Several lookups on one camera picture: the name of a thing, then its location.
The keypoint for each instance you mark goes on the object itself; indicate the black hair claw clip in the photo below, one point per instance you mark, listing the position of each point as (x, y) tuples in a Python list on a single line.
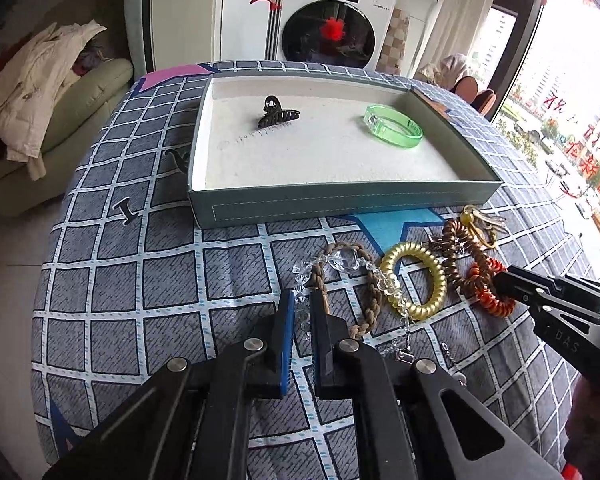
[(275, 115)]

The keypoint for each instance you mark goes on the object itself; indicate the white curtain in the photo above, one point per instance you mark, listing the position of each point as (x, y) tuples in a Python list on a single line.
[(455, 5)]

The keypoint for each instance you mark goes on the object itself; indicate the gold hair clip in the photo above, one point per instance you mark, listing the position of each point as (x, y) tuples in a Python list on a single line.
[(467, 217)]

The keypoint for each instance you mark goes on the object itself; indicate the dark window frame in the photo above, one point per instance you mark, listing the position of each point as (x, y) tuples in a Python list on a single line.
[(527, 25)]

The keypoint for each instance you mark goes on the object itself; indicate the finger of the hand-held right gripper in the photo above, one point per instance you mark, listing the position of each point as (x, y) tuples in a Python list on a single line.
[(570, 312), (522, 280)]

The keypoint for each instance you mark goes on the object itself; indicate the pale green sofa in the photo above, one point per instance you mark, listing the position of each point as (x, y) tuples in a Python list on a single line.
[(80, 110)]

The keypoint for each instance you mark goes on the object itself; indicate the small silver earring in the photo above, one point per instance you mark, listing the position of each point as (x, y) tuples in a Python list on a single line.
[(452, 357)]

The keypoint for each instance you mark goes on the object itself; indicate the grey checked tablecloth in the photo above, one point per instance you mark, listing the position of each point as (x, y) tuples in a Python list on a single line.
[(145, 270)]

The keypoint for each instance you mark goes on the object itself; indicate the person's right forearm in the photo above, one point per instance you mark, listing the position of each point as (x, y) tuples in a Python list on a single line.
[(597, 425)]

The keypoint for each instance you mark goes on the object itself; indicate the brown chair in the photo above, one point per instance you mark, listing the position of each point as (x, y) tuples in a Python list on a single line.
[(472, 92)]

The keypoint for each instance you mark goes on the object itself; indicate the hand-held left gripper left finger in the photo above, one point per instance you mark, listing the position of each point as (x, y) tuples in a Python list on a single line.
[(286, 345)]

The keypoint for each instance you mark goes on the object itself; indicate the grey-green jewelry tray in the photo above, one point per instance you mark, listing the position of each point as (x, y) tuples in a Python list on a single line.
[(330, 160)]

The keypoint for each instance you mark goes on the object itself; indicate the checkered bag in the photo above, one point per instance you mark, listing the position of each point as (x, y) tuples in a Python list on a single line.
[(394, 40)]

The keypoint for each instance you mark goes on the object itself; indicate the mop with red hook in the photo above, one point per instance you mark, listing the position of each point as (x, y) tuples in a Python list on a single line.
[(275, 25)]

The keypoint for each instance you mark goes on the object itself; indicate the beige cloth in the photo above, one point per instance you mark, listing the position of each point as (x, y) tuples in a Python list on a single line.
[(450, 67)]

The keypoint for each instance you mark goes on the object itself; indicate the cream jacket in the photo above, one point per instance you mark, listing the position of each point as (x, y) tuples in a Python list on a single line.
[(30, 80)]

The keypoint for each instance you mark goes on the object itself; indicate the red pompom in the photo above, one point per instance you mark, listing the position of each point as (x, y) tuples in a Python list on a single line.
[(332, 28)]

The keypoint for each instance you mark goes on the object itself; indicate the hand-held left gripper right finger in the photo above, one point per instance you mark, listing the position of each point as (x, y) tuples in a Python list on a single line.
[(320, 350)]

